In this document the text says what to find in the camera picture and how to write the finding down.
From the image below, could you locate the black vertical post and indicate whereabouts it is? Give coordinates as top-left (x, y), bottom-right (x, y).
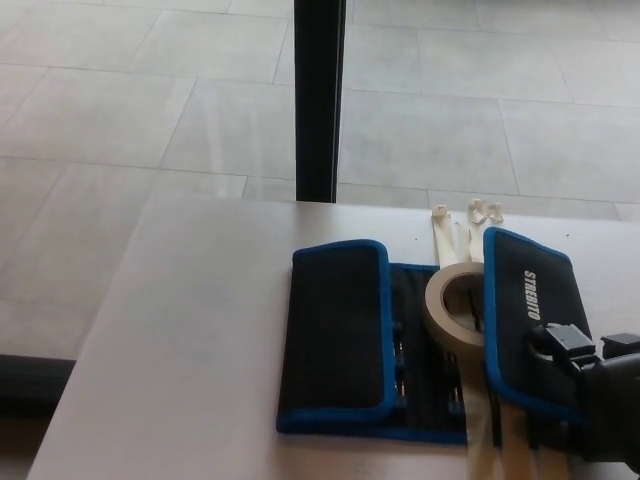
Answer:
top-left (293, 0), bottom-right (347, 204)

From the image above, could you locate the beige masking tape roll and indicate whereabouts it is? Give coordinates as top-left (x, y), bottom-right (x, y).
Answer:
top-left (424, 263), bottom-right (489, 359)

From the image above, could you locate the black toolkit case blue trim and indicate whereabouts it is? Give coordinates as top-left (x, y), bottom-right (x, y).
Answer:
top-left (275, 226), bottom-right (601, 449)

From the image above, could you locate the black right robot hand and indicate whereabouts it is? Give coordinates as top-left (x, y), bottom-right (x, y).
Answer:
top-left (522, 322), bottom-right (640, 466)

